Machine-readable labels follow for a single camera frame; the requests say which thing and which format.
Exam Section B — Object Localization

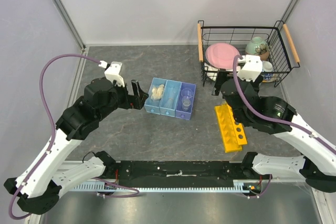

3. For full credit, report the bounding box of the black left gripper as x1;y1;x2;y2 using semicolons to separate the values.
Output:
97;78;149;121

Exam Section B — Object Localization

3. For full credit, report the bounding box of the bag of beige powder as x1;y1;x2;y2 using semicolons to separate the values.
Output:
151;84;165;101

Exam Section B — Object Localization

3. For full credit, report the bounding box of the clear plastic dropper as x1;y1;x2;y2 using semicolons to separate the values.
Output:
163;86;175;109

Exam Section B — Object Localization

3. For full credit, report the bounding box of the blue three-compartment drawer box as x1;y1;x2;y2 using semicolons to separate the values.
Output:
144;78;196;120

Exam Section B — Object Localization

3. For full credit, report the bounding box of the yellow test tube rack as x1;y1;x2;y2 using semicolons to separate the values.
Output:
214;101;247;153

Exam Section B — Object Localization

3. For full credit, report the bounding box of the small clear glass vial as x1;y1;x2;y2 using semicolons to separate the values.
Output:
182;96;191;111

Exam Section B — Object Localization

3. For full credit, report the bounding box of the clear glass beaker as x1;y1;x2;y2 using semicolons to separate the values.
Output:
181;88;194;99

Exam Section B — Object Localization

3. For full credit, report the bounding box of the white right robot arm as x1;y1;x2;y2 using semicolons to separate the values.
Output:
214;71;335;193

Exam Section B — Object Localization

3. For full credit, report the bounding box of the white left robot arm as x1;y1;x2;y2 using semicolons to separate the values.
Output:
4;78;149;215

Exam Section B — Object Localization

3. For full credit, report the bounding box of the blue white patterned bowl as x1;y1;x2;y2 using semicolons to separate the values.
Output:
262;61;274;82

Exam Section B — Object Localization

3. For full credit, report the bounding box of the white plate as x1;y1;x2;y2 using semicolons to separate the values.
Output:
202;63;233;82

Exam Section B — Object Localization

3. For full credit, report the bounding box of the pink plate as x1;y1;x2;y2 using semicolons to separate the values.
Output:
205;42;240;69

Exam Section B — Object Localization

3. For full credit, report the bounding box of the green brown ceramic bowl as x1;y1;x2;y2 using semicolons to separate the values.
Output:
245;37;270;61

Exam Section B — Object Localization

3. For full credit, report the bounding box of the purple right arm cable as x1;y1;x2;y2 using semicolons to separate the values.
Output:
233;55;336;200

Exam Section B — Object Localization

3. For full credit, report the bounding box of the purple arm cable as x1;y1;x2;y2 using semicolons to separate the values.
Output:
7;54;140;220
233;55;336;200

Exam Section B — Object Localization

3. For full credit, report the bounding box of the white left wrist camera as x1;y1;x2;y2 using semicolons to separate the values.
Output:
98;60;125;87

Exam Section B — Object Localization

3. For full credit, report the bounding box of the black wire basket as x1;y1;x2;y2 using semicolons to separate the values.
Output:
197;20;300;87

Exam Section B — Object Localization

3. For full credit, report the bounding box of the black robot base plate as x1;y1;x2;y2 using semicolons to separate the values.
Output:
93;151;269;188

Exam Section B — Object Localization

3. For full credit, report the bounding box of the white slotted cable duct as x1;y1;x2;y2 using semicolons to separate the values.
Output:
70;180;249;194

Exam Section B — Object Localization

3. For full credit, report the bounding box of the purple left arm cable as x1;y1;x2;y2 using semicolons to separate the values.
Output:
7;54;140;220

